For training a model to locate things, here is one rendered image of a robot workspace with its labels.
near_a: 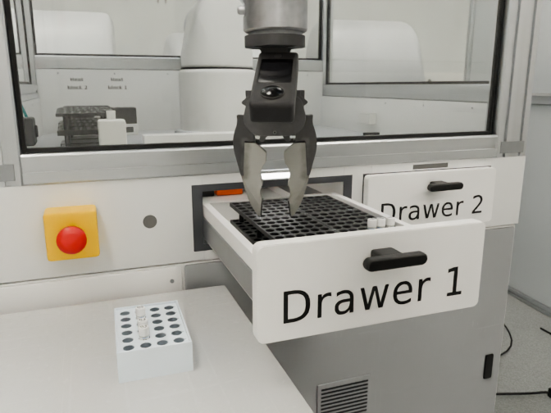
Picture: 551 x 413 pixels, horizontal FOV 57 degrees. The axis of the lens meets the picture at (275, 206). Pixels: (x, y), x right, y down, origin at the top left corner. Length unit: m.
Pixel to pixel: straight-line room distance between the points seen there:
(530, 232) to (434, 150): 1.88
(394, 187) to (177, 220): 0.40
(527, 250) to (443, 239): 2.27
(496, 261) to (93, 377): 0.85
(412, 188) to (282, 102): 0.51
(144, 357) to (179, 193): 0.31
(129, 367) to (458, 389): 0.83
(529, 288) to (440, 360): 1.77
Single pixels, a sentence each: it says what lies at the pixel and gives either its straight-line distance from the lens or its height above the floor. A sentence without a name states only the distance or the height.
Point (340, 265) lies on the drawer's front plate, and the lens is 0.56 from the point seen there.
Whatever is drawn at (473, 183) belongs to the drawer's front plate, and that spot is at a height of 0.90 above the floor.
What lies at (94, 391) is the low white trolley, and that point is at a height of 0.76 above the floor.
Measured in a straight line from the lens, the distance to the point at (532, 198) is 2.83.
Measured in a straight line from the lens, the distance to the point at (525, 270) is 2.92.
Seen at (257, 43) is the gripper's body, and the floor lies 1.13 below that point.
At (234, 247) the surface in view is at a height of 0.88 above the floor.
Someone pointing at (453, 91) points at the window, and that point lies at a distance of 1.05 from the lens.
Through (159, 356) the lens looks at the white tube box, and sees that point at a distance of 0.62.
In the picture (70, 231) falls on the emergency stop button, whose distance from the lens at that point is 0.76.
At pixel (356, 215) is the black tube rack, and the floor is 0.90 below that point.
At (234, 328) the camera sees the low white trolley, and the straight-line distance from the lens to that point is 0.72.
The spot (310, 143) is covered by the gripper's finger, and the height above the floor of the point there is 1.02.
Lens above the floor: 1.09
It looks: 13 degrees down
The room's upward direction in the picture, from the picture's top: straight up
